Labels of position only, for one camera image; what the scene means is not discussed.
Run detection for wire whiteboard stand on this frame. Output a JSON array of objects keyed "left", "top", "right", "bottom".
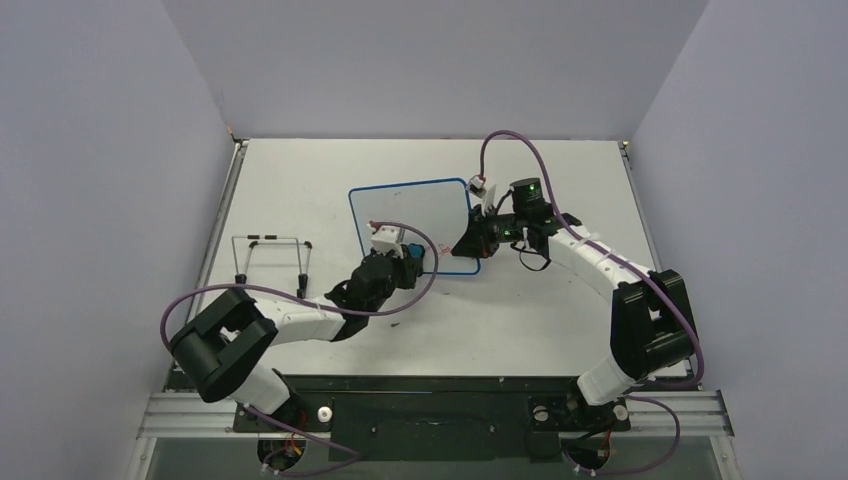
[{"left": 230, "top": 234, "right": 314, "bottom": 299}]

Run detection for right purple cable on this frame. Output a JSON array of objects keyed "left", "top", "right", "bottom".
[{"left": 480, "top": 129, "right": 705, "bottom": 476}]

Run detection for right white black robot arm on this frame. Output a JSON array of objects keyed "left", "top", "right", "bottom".
[{"left": 451, "top": 176, "right": 702, "bottom": 429}]

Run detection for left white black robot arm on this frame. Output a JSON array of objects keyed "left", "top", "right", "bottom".
[{"left": 162, "top": 244, "right": 426, "bottom": 430}]

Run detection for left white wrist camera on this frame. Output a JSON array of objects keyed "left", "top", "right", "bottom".
[{"left": 369, "top": 222, "right": 405, "bottom": 259}]

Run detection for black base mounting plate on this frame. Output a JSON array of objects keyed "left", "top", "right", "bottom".
[{"left": 273, "top": 375, "right": 656, "bottom": 462}]

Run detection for purple cable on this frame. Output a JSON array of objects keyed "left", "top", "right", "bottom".
[
  {"left": 480, "top": 129, "right": 705, "bottom": 476},
  {"left": 160, "top": 220, "right": 440, "bottom": 478}
]

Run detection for blue framed whiteboard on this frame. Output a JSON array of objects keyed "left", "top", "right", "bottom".
[{"left": 348, "top": 178, "right": 481, "bottom": 276}]

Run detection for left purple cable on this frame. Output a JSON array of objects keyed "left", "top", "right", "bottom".
[{"left": 160, "top": 220, "right": 440, "bottom": 478}]

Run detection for aluminium rail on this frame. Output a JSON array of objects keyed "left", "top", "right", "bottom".
[{"left": 135, "top": 390, "right": 735, "bottom": 440}]

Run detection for blue and black eraser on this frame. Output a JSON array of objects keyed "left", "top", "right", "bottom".
[{"left": 406, "top": 243, "right": 427, "bottom": 261}]

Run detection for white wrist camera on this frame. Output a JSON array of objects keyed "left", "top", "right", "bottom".
[
  {"left": 369, "top": 222, "right": 405, "bottom": 259},
  {"left": 467, "top": 175, "right": 497, "bottom": 216}
]

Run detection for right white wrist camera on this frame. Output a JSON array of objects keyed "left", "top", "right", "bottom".
[{"left": 467, "top": 175, "right": 497, "bottom": 216}]

